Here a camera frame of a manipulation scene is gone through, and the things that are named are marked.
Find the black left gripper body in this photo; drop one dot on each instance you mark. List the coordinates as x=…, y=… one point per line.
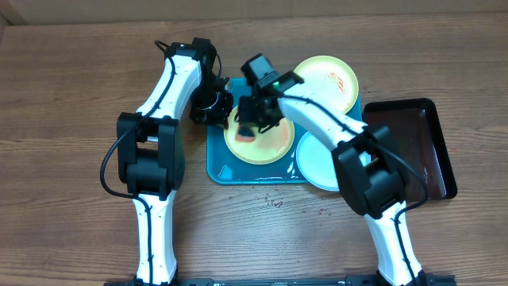
x=209, y=106

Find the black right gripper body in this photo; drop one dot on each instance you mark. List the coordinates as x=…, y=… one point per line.
x=255, y=115

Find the orange black sponge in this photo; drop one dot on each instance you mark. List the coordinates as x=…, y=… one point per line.
x=245, y=134

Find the yellow plate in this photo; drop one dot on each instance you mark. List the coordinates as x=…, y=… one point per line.
x=332, y=78
x=267, y=148

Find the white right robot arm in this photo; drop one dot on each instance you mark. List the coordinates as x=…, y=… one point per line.
x=371, y=176

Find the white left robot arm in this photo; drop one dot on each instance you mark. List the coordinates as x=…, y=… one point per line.
x=150, y=153

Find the teal plastic tray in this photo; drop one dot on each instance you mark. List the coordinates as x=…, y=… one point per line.
x=225, y=168

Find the black rectangular tray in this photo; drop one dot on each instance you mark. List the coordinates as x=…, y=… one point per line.
x=415, y=126

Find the light blue plate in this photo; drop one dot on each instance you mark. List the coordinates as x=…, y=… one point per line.
x=315, y=163

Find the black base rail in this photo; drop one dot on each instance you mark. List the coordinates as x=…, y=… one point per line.
x=352, y=280

